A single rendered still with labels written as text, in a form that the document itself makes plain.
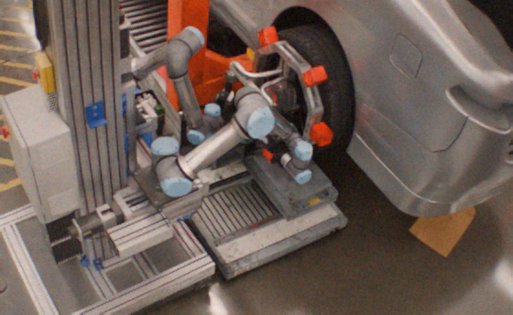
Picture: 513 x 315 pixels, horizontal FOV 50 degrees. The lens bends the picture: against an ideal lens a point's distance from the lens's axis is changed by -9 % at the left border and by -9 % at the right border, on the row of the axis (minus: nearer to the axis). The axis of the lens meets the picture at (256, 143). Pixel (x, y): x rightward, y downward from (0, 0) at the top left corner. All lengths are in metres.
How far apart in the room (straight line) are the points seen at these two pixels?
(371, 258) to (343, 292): 0.31
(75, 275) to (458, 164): 1.93
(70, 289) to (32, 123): 1.03
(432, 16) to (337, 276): 1.68
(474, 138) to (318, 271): 1.41
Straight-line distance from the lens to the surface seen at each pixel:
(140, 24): 4.57
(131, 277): 3.05
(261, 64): 3.21
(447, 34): 2.33
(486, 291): 3.70
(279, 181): 3.48
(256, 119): 2.24
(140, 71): 2.82
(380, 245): 3.62
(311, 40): 2.91
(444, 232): 3.84
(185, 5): 2.96
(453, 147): 2.44
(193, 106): 2.60
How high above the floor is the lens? 2.79
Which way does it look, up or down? 44 degrees down
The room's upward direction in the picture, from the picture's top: 9 degrees clockwise
